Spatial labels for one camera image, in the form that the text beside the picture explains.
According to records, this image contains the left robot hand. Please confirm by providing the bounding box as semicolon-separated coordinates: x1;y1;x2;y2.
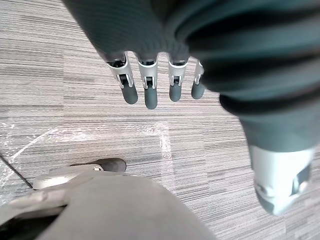
61;0;320;216

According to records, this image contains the clear floor tape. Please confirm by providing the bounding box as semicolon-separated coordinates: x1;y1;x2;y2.
0;121;173;191

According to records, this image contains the dark robot foot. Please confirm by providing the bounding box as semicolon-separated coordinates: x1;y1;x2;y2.
69;157;127;174

